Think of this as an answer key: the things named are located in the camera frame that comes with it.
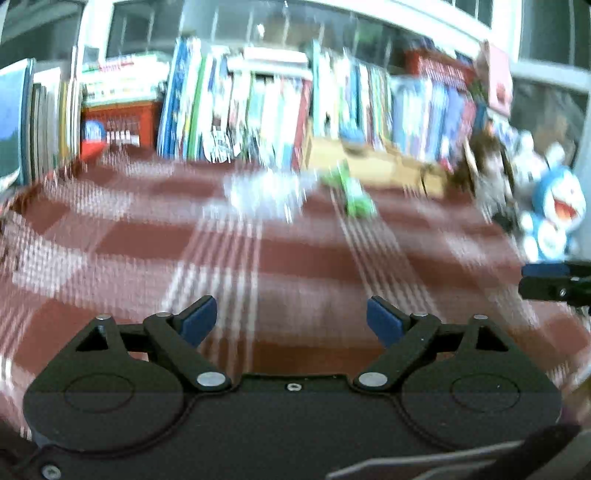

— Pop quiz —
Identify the blue round tin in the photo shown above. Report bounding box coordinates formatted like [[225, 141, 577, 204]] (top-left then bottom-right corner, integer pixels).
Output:
[[82, 120, 107, 145]]

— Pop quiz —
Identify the white plush toy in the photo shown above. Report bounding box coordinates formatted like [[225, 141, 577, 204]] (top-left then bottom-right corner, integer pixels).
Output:
[[512, 131, 567, 186]]

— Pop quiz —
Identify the wooden drawer organizer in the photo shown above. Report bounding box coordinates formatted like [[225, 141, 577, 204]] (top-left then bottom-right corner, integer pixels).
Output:
[[302, 133, 447, 198]]

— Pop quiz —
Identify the blue cat plush toy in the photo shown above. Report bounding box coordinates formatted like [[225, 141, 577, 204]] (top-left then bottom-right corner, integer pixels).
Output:
[[517, 165, 588, 262]]

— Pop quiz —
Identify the miniature bicycle model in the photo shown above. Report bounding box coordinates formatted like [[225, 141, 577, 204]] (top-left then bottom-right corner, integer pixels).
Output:
[[201, 126, 246, 164]]

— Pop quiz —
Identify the long green wrapper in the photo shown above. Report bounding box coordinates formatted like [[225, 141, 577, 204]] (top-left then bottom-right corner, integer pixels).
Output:
[[322, 161, 378, 219]]

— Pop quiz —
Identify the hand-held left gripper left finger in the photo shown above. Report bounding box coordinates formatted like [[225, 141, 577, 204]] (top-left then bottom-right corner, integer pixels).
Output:
[[74, 295, 232, 394]]

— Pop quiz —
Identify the stack of flat books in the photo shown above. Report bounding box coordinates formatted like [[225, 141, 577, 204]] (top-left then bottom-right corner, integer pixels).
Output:
[[81, 52, 172, 108]]

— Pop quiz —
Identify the red plastic crate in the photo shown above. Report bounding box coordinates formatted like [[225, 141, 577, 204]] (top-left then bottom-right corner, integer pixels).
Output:
[[81, 102, 163, 161]]

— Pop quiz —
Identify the side row of grey books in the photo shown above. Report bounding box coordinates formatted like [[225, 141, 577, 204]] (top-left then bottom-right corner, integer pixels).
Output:
[[0, 56, 85, 191]]

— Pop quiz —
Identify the long row of upright books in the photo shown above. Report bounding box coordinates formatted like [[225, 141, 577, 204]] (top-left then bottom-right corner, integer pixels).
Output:
[[156, 36, 486, 171]]

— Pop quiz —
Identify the red white plaid blanket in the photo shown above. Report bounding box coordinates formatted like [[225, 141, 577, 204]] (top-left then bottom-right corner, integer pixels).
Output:
[[0, 147, 591, 440]]

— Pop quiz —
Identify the pink box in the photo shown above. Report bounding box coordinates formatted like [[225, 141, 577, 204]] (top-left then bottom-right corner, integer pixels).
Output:
[[478, 41, 515, 117]]

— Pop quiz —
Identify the clear plastic bag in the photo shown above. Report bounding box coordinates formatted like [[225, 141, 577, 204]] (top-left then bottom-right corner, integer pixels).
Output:
[[224, 170, 315, 219]]

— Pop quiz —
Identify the brown haired doll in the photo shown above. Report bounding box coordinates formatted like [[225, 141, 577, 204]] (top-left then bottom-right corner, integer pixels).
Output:
[[462, 128, 519, 219]]

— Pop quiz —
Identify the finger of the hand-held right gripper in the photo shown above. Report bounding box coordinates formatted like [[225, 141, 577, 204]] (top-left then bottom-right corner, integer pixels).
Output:
[[517, 276, 591, 309], [522, 261, 591, 280]]

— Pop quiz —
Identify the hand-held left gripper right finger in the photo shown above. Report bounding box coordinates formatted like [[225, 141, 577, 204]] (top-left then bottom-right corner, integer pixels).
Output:
[[353, 295, 519, 394]]

